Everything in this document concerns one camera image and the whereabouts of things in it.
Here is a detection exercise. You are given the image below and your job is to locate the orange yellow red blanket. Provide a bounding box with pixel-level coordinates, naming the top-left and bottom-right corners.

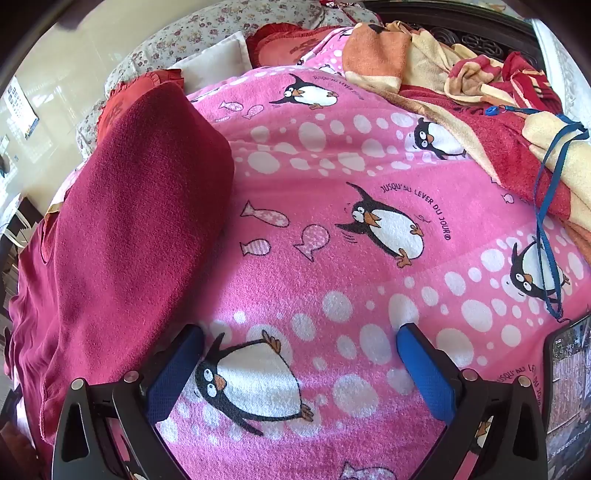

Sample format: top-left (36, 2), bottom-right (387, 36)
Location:
top-left (342, 21), bottom-right (591, 259)

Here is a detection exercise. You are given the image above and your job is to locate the dark wooden headboard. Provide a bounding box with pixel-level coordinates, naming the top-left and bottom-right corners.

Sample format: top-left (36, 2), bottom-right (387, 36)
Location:
top-left (362, 0), bottom-right (541, 70)

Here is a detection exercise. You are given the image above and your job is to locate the maroon knit garment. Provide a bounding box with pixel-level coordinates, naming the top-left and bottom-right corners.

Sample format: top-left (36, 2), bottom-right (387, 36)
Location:
top-left (4, 85), bottom-right (236, 462)

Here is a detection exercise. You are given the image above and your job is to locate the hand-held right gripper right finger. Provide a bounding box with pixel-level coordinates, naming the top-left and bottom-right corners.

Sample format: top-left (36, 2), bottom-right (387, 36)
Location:
top-left (396, 322), bottom-right (550, 480)

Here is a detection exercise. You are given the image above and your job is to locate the white pillow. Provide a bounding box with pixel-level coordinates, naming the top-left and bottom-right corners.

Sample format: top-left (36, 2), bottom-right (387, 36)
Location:
top-left (168, 31), bottom-right (252, 93)

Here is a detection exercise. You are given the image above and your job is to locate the pink penguin printed blanket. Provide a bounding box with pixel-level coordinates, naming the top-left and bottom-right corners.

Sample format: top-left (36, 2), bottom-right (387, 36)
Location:
top-left (106, 25), bottom-right (591, 480)

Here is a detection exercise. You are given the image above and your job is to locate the floral bed sheet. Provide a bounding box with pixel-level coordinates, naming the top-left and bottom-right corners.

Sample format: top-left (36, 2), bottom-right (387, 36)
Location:
top-left (76, 0), bottom-right (384, 162)

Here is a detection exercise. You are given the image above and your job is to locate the red heart pillow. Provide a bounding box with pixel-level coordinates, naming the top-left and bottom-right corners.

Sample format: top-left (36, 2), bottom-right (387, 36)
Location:
top-left (99, 71), bottom-right (185, 134)
top-left (247, 23), bottom-right (342, 70)

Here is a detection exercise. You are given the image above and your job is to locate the blue lanyard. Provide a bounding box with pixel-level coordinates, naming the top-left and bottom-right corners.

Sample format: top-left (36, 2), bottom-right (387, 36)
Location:
top-left (485, 105), bottom-right (589, 320)

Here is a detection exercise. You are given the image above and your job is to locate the white lace curtain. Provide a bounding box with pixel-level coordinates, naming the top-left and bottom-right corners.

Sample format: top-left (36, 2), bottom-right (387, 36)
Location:
top-left (531, 18), bottom-right (587, 116)

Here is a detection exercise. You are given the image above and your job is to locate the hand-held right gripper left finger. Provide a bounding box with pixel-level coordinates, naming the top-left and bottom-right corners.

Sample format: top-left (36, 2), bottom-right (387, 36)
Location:
top-left (52, 324), bottom-right (206, 480)

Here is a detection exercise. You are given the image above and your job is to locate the wall calendar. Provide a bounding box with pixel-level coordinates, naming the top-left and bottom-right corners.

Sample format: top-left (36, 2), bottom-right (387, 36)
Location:
top-left (4, 76), bottom-right (40, 139)

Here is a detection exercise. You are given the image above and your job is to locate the black smartphone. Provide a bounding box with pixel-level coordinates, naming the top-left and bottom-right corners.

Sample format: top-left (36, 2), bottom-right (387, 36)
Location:
top-left (542, 315), bottom-right (591, 480)

